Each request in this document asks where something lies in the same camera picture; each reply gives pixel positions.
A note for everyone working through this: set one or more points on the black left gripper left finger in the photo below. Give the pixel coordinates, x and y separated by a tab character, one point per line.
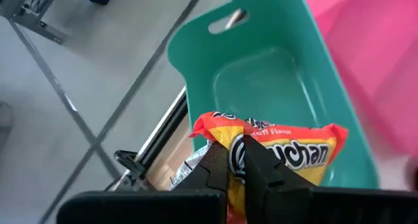
147	207

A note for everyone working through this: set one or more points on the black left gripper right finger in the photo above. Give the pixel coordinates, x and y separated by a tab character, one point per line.
326	207

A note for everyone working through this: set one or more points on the orange yellow ramen packet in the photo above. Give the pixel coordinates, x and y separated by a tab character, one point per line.
294	142

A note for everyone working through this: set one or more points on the teal plastic bin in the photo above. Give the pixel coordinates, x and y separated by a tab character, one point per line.
261	80

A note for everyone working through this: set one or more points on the pink plastic bin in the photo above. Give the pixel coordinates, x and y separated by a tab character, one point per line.
375	70

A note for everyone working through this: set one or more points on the black aluminium frame rail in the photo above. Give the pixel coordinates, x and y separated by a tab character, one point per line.
163	126

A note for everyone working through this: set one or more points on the grey metal table frame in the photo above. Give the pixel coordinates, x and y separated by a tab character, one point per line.
32	21

